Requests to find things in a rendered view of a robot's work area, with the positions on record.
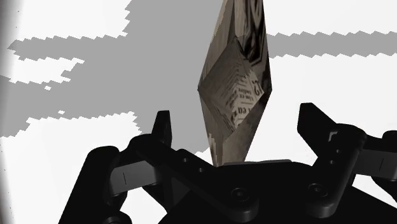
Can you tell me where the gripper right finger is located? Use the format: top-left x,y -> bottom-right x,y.
296,102 -> 397,219

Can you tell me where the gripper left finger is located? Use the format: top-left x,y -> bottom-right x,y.
58,109 -> 260,224

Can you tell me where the brown printed paper shape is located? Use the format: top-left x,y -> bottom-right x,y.
197,0 -> 273,167

